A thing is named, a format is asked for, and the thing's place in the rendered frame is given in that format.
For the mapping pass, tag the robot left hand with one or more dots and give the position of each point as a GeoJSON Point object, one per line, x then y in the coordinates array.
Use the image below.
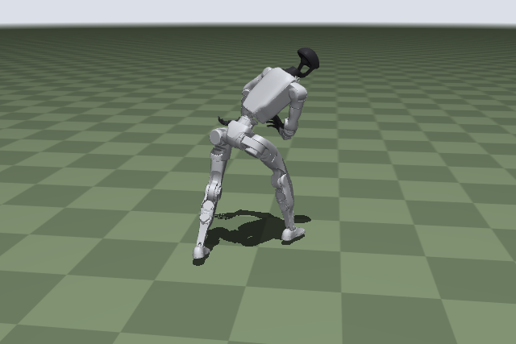
{"type": "Point", "coordinates": [225, 122]}

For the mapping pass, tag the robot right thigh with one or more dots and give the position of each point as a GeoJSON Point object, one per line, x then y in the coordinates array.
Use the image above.
{"type": "Point", "coordinates": [264, 150]}

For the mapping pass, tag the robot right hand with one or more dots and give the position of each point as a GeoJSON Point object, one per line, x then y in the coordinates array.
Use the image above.
{"type": "Point", "coordinates": [277, 123]}

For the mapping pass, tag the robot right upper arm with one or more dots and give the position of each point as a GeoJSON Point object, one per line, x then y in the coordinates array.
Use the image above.
{"type": "Point", "coordinates": [297, 94]}

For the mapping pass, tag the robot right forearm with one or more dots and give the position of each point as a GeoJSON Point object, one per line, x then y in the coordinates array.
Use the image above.
{"type": "Point", "coordinates": [285, 134]}

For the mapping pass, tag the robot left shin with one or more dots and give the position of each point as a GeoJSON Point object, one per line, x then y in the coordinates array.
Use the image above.
{"type": "Point", "coordinates": [206, 217]}

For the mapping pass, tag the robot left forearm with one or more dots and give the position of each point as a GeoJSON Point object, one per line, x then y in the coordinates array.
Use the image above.
{"type": "Point", "coordinates": [244, 111]}

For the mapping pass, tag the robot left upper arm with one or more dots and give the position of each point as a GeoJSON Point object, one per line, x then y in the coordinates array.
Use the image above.
{"type": "Point", "coordinates": [250, 85]}

